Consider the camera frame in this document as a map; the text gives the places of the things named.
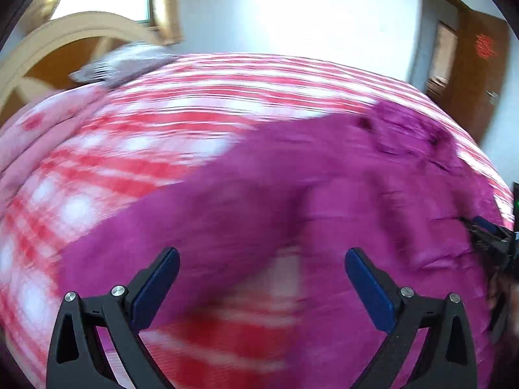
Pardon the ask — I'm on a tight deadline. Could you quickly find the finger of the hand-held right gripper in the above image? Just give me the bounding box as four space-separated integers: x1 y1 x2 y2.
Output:
458 215 515 252

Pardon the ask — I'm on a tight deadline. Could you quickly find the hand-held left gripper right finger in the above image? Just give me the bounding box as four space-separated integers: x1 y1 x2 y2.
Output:
344 247 479 389

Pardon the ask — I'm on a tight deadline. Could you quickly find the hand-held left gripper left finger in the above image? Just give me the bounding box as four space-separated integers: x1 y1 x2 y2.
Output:
46 246 181 389

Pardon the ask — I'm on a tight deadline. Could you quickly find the magenta padded jacket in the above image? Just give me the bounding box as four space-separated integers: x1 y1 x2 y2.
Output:
57 99 505 389

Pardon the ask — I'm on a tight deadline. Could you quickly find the brown wooden door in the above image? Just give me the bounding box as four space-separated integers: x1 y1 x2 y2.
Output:
444 10 512 148

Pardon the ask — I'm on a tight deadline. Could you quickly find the red door decoration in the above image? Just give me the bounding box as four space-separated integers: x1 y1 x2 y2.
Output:
474 33 495 61

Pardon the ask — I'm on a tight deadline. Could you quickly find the pink floral quilt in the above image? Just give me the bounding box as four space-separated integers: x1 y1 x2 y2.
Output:
0 83 112 215

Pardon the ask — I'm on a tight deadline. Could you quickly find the red plaid bed sheet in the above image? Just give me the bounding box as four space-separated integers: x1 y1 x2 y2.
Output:
0 52 515 389

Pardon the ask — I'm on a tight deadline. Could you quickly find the grey white pillow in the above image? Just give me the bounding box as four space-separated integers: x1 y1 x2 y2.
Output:
69 41 177 88

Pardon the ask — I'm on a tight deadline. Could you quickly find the wooden headboard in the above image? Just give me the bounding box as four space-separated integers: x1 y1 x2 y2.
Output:
0 11 163 128

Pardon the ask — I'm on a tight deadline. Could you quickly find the yellow curtain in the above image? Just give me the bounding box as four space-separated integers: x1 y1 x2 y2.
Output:
149 0 185 46

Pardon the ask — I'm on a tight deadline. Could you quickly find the brown door frame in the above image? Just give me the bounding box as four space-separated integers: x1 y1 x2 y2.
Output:
409 0 475 100

